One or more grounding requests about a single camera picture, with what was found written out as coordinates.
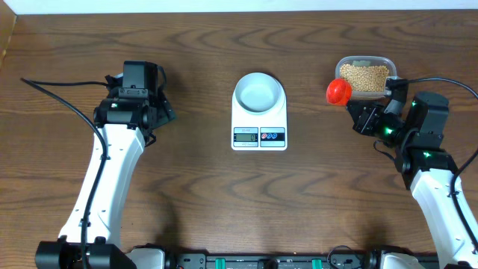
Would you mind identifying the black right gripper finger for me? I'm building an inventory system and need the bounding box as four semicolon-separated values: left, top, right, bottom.
346;104;364;129
347;99;381;108

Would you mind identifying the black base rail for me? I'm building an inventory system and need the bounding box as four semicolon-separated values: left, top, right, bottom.
176;252;364;269

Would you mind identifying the pile of soybeans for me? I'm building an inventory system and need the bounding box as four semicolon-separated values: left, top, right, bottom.
339;64;389;92

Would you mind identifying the clear plastic container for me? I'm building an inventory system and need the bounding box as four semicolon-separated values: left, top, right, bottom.
335;56;397;99

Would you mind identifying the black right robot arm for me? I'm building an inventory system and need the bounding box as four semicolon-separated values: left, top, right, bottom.
346;92;477;268

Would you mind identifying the white digital kitchen scale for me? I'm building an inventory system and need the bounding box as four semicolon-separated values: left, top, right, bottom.
231;89;288;151

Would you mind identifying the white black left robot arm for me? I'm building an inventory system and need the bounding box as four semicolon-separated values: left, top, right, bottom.
35;88;176;268

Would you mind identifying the grey round bowl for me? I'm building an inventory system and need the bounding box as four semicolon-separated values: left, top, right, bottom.
233;72;285;114

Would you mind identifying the orange measuring scoop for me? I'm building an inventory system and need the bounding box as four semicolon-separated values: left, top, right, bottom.
326;78;352;106

